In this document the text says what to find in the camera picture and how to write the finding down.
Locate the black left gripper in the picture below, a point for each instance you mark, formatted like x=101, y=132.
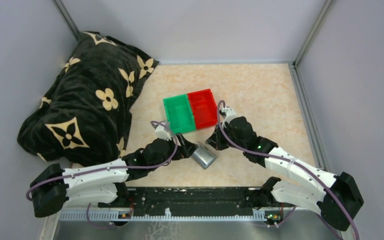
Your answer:
x=187, y=147

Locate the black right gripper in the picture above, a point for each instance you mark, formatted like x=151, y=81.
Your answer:
x=215, y=140

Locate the grey leather card holder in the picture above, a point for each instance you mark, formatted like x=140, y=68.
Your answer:
x=203, y=156

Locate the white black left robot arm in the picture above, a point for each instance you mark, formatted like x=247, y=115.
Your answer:
x=56, y=188

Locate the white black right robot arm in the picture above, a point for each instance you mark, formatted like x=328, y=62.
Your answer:
x=335, y=198

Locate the red plastic bin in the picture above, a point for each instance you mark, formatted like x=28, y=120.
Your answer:
x=204, y=108

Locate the green plastic bin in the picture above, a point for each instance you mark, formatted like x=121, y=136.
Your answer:
x=179, y=114

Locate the black floral plush blanket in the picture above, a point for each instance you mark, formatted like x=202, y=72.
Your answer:
x=85, y=116

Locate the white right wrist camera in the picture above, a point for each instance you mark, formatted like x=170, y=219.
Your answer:
x=228, y=115

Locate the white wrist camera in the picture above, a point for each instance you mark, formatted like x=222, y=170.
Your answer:
x=161, y=132
x=228, y=115

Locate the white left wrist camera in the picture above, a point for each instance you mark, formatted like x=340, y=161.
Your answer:
x=161, y=132

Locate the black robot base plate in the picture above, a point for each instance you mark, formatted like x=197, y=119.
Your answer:
x=193, y=201

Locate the slotted grey cable duct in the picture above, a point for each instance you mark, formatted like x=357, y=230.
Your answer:
x=121, y=216

